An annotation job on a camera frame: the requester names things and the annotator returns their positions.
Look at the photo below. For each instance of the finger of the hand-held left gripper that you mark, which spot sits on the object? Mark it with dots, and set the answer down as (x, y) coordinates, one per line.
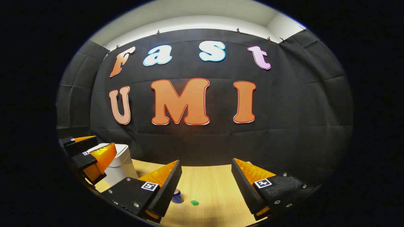
(80, 143)
(83, 159)

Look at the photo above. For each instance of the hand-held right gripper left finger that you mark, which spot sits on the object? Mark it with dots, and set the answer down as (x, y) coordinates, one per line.
(169, 189)

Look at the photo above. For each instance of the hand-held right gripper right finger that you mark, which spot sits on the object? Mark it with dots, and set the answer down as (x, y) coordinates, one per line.
(244, 189)

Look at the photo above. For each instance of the green paper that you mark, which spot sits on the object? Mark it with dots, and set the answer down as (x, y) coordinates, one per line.
(194, 203)

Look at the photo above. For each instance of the white desktop garbage bin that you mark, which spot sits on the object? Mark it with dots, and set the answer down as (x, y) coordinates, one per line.
(121, 167)

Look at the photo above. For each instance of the wooden desktop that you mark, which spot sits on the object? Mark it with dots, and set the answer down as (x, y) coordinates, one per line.
(208, 186)

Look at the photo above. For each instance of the black backdrop cloth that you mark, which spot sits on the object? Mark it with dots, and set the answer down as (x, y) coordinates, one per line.
(202, 145)

